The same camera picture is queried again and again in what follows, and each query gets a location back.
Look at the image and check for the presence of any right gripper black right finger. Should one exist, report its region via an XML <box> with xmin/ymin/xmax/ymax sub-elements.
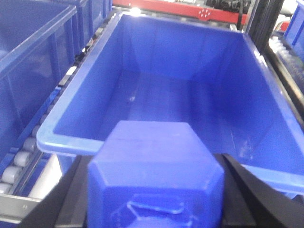
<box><xmin>213</xmin><ymin>153</ymin><xmax>304</xmax><ymax>228</ymax></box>

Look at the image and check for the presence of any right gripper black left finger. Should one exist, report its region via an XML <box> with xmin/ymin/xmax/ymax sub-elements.
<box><xmin>18</xmin><ymin>155</ymin><xmax>89</xmax><ymax>228</ymax></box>

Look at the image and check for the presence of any blue block part with knob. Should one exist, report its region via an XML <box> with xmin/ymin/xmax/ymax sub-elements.
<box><xmin>87</xmin><ymin>121</ymin><xmax>224</xmax><ymax>228</ymax></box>

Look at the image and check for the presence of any white roller conveyor track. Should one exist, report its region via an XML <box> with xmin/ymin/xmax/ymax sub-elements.
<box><xmin>0</xmin><ymin>137</ymin><xmax>42</xmax><ymax>195</ymax></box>

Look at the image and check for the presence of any large empty blue bin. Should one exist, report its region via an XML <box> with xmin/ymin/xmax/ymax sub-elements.
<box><xmin>37</xmin><ymin>12</ymin><xmax>304</xmax><ymax>194</ymax></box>

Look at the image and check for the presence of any blue bin at left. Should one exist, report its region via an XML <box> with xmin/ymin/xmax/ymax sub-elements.
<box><xmin>0</xmin><ymin>0</ymin><xmax>80</xmax><ymax>164</ymax></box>

